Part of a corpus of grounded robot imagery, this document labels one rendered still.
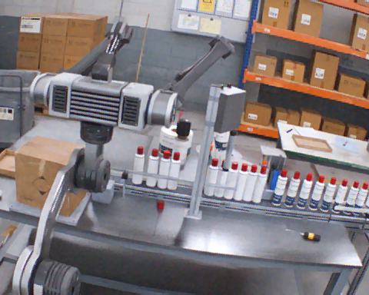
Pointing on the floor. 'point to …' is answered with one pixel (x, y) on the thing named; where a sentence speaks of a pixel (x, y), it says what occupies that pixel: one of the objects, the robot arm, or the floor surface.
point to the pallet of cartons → (57, 42)
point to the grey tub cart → (9, 106)
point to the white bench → (344, 160)
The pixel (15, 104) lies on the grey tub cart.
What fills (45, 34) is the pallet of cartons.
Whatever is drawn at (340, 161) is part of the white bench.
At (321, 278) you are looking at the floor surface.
